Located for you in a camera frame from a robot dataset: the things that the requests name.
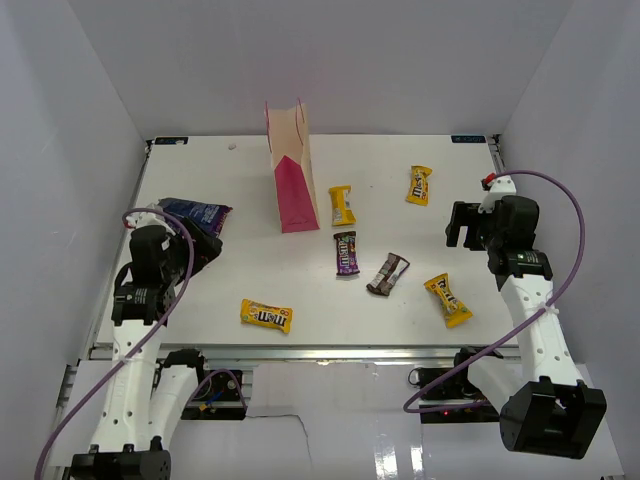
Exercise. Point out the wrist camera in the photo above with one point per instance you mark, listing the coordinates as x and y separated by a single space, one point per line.
145 212
496 187

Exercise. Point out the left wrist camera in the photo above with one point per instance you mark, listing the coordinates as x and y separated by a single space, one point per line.
145 212

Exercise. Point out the brown candy pack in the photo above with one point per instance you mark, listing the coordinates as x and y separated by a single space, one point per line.
389 273

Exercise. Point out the yellow snack bar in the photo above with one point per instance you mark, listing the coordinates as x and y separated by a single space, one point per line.
342 213

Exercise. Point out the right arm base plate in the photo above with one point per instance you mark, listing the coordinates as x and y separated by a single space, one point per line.
451 392

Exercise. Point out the blue label corner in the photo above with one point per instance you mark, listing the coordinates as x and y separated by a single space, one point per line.
164 140
468 139

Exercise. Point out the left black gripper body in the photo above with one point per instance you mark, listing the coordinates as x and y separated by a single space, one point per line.
178 264

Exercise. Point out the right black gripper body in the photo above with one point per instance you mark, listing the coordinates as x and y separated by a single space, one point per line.
482 232

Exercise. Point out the blue label right corner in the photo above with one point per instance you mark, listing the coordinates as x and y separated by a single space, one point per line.
468 139

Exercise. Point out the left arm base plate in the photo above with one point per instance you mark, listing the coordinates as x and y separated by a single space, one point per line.
219 399

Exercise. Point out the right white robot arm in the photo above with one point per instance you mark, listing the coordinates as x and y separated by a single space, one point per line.
547 409

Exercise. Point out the brown purple M&M pack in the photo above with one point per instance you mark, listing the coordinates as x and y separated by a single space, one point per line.
346 256

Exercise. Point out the blue label left corner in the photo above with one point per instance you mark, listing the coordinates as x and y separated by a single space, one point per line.
164 140

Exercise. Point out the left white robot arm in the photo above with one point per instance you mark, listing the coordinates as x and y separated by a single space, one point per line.
144 398

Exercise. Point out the large purple snack bag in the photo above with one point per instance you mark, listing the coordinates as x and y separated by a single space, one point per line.
208 217

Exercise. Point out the aluminium front rail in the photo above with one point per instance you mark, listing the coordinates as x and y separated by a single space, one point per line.
258 354

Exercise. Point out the yellow M&M pack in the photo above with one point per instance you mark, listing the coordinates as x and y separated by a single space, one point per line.
418 192
266 316
455 312

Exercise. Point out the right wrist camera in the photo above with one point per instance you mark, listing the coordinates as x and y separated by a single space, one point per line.
496 187

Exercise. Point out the pink and cream paper bag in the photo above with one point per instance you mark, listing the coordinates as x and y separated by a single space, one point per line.
289 145

